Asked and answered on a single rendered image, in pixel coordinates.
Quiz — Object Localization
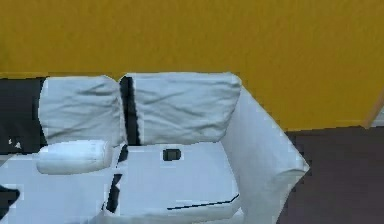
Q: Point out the white back cushion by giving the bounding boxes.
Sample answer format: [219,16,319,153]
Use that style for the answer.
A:
[128,72,242,146]
[37,75,125,147]

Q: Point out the small black rectangular object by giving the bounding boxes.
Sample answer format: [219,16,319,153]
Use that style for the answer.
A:
[162,148,182,162]

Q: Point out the white sofa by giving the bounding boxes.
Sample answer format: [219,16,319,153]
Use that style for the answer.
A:
[0,72,311,224]

